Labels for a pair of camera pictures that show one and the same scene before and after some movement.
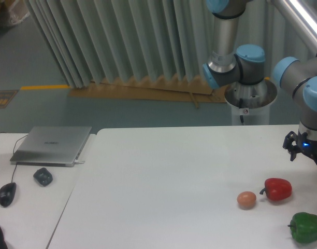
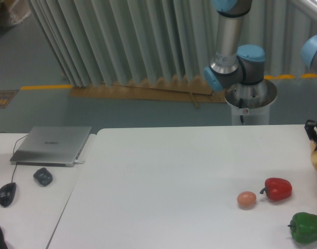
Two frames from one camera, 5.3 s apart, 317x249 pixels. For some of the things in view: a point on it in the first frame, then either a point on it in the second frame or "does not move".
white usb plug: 77,162 does not move
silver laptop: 51,146 does not move
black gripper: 314,147 to 314,129
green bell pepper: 306,228 does not move
